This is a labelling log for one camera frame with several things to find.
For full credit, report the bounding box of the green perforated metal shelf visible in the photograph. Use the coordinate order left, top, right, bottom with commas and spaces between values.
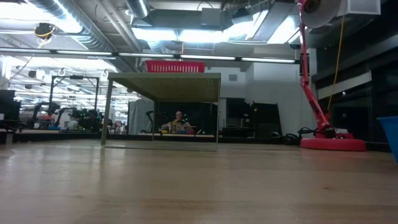
100, 72, 222, 153

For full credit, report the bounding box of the red plastic basket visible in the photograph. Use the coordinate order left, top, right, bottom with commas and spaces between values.
144, 60, 206, 74

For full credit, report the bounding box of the red desk lamp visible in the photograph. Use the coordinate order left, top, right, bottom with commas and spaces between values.
296, 0, 368, 152

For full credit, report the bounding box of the person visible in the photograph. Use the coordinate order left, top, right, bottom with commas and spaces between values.
160, 110, 193, 135

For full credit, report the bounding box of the black cabinet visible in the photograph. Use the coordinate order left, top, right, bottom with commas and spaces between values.
221, 98, 283, 139

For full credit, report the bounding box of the black robot arms cluster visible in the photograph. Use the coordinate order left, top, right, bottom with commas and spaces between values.
26, 101, 113, 132

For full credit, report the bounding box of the long white light bar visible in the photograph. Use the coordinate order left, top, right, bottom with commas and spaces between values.
0, 46, 300, 65

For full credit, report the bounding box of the black monitor screen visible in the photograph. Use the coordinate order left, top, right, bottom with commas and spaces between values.
0, 90, 21, 125

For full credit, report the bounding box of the blue plastic basket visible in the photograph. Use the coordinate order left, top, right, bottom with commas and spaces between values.
376, 115, 398, 165

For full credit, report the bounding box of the black lamp cable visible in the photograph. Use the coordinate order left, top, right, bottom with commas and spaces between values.
269, 126, 318, 147

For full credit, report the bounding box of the black aluminium table frame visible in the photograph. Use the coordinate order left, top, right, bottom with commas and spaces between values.
12, 132, 302, 146

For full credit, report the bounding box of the yellow hanging cable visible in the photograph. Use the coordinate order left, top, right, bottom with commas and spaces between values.
326, 14, 347, 112

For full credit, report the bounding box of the black metal stand frame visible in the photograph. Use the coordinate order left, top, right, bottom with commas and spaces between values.
47, 74, 101, 114

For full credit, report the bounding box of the yellow black cord reel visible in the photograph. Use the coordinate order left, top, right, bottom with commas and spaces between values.
33, 21, 57, 42

